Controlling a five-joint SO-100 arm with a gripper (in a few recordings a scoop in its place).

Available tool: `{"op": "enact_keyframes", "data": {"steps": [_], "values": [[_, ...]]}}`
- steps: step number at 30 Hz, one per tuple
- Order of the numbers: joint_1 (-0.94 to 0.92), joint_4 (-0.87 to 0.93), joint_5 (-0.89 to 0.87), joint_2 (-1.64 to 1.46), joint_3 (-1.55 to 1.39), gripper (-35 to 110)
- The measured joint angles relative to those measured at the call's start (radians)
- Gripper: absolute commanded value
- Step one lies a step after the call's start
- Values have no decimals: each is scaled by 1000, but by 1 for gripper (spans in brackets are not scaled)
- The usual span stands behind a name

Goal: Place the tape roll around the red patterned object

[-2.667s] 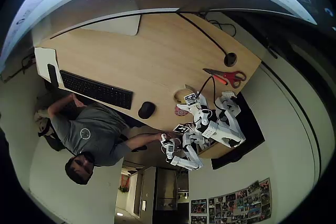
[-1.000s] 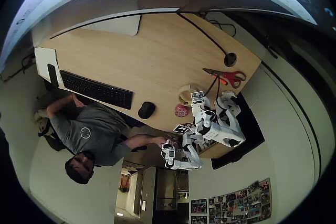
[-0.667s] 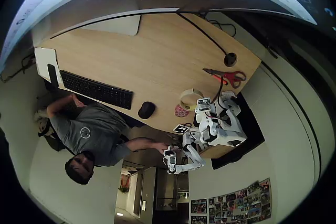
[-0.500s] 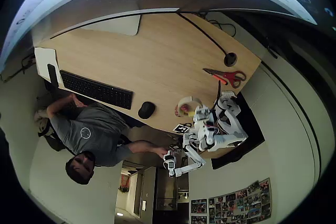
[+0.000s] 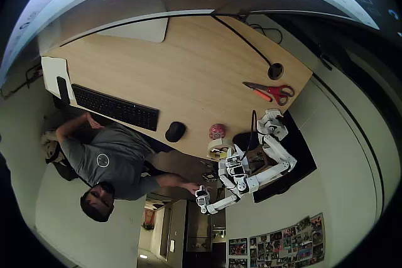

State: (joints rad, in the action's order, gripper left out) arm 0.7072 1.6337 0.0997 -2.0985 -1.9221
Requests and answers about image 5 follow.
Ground beige roll of tape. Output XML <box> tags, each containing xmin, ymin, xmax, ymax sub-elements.
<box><xmin>206</xmin><ymin>137</ymin><xmax>236</xmax><ymax>161</ymax></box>

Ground man's right forearm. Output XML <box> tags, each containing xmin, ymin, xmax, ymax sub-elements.
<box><xmin>149</xmin><ymin>173</ymin><xmax>189</xmax><ymax>193</ymax></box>

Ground man's left forearm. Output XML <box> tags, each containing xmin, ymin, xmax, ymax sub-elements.
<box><xmin>56</xmin><ymin>113</ymin><xmax>90</xmax><ymax>143</ymax></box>

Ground pink cup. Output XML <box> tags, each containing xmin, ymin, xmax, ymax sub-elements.
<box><xmin>209</xmin><ymin>123</ymin><xmax>227</xmax><ymax>140</ymax></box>

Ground man's right hand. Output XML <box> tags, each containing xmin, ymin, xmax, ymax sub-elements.
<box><xmin>184</xmin><ymin>182</ymin><xmax>213</xmax><ymax>197</ymax></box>

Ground man's left hand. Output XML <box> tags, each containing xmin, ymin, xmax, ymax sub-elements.
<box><xmin>85</xmin><ymin>113</ymin><xmax>105</xmax><ymax>130</ymax></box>

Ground black rounded object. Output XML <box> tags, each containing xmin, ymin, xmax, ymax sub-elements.
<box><xmin>232</xmin><ymin>132</ymin><xmax>261</xmax><ymax>153</ymax></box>

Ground brown cardboard box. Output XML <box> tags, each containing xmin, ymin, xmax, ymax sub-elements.
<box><xmin>246</xmin><ymin>151</ymin><xmax>277</xmax><ymax>176</ymax></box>

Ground black computer mouse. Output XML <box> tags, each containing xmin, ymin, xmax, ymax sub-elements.
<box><xmin>165</xmin><ymin>121</ymin><xmax>187</xmax><ymax>143</ymax></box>

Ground orange pen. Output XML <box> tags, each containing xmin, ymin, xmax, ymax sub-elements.
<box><xmin>253</xmin><ymin>88</ymin><xmax>273</xmax><ymax>103</ymax></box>

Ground black side table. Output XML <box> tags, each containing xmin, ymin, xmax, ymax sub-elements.
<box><xmin>253</xmin><ymin>109</ymin><xmax>318</xmax><ymax>203</ymax></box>

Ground man in grey t-shirt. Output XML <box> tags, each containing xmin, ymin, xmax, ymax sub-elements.
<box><xmin>56</xmin><ymin>122</ymin><xmax>177</xmax><ymax>224</ymax></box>

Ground black computer keyboard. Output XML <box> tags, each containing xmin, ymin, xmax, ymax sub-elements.
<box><xmin>71</xmin><ymin>83</ymin><xmax>160</xmax><ymax>132</ymax></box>

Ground silver monitor stand base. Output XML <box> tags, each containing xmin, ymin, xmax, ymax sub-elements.
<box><xmin>97</xmin><ymin>18</ymin><xmax>170</xmax><ymax>44</ymax></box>

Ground black bag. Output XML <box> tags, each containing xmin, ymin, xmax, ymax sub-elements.
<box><xmin>45</xmin><ymin>142</ymin><xmax>81</xmax><ymax>181</ymax></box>

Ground black phone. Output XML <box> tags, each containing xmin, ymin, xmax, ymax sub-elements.
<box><xmin>56</xmin><ymin>76</ymin><xmax>70</xmax><ymax>105</ymax></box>

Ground beige cloth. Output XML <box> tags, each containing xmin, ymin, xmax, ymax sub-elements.
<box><xmin>40</xmin><ymin>127</ymin><xmax>60</xmax><ymax>159</ymax></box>

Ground white paper sheet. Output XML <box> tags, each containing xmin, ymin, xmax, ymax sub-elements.
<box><xmin>40</xmin><ymin>56</ymin><xmax>77</xmax><ymax>105</ymax></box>

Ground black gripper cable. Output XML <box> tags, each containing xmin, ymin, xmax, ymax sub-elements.
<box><xmin>241</xmin><ymin>109</ymin><xmax>258</xmax><ymax>159</ymax></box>

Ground red handled scissors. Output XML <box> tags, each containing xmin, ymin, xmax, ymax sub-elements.
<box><xmin>242</xmin><ymin>81</ymin><xmax>296</xmax><ymax>107</ymax></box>

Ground black desk cable grommet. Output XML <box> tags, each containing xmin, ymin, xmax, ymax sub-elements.
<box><xmin>267</xmin><ymin>63</ymin><xmax>285</xmax><ymax>80</ymax></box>

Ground large wall photo collage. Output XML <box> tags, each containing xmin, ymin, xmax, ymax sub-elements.
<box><xmin>249</xmin><ymin>213</ymin><xmax>326</xmax><ymax>268</ymax></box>

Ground thick black desk cable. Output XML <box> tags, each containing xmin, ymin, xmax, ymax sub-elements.
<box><xmin>210</xmin><ymin>13</ymin><xmax>274</xmax><ymax>70</ymax></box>

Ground thin black looped cable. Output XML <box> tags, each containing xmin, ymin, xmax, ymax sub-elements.
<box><xmin>244</xmin><ymin>22</ymin><xmax>283</xmax><ymax>45</ymax></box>

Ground black red wire bundle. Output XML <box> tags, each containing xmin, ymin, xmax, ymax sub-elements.
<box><xmin>24</xmin><ymin>62</ymin><xmax>44</xmax><ymax>89</ymax></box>

